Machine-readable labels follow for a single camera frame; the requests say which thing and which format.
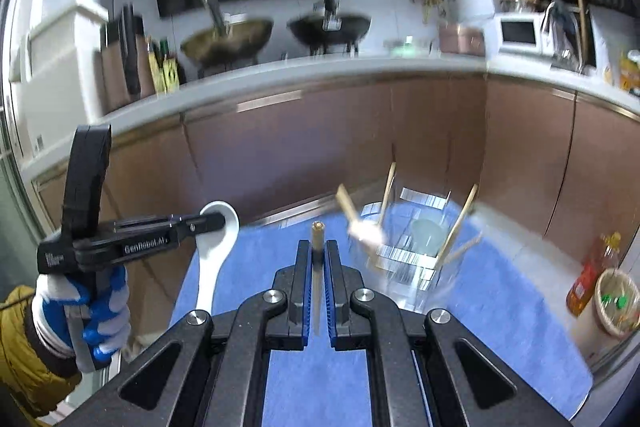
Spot orange cooking oil bottle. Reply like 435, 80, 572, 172
565, 231, 622, 319

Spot wooden stick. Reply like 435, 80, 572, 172
574, 0, 589, 73

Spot clear glass container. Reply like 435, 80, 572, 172
349, 186, 484, 313

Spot black gas stove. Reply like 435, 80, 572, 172
190, 41, 392, 74

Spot white microwave oven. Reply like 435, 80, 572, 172
494, 11, 556, 56

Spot yellow label sauce bottle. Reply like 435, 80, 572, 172
160, 38, 181, 94

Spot person's left hand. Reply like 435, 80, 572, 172
32, 264, 131, 358

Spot chrome faucet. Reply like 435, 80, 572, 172
542, 0, 586, 70

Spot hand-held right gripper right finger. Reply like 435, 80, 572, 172
324, 240, 574, 427

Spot steel bowl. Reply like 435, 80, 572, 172
384, 36, 434, 58

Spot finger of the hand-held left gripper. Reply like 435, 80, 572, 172
169, 212, 227, 237

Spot bronze wok with lid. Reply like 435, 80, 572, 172
179, 0, 275, 68

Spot wooden handled spoon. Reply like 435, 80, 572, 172
334, 183, 387, 253

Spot beige trash can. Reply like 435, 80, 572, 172
569, 267, 640, 371

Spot brown base cabinets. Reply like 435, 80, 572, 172
30, 72, 640, 289

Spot person's left forearm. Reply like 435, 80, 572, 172
0, 284, 84, 418

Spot blue table mat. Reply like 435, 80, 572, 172
170, 201, 594, 427

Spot brown knife block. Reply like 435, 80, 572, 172
99, 4, 156, 113

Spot green glass sauce bottle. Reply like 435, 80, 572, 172
144, 36, 166, 96

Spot yellow detergent bottle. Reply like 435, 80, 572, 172
618, 49, 640, 93

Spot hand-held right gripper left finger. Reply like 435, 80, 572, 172
60, 240, 317, 427

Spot black wok with lid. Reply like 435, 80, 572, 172
286, 0, 374, 56

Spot white side cabinet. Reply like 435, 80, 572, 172
10, 1, 109, 84

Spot white ceramic spoon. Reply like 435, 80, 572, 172
194, 200, 240, 313

